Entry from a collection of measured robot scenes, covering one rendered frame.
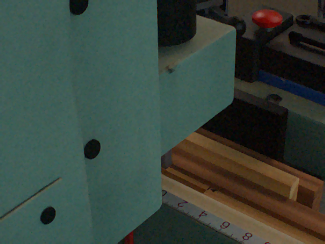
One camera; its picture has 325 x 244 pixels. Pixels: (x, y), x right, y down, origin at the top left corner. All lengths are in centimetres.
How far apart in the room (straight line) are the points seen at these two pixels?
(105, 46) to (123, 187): 10
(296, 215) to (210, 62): 14
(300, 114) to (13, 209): 39
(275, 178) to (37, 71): 32
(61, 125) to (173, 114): 21
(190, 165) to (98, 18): 26
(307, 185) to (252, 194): 5
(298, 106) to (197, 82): 16
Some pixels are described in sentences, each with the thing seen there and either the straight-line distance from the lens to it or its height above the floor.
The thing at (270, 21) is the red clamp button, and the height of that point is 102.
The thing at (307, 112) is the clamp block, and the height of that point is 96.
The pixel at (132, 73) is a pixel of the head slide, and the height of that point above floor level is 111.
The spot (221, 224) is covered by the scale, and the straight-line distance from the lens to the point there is 48.
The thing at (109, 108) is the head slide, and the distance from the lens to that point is 35.
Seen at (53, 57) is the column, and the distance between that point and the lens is 24.
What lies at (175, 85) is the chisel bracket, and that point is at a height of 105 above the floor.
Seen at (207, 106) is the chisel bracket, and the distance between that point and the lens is 50.
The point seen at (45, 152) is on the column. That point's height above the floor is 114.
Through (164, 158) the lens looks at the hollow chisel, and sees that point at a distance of 54.
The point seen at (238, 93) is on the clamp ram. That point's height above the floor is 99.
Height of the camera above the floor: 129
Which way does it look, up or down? 34 degrees down
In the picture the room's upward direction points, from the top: 1 degrees counter-clockwise
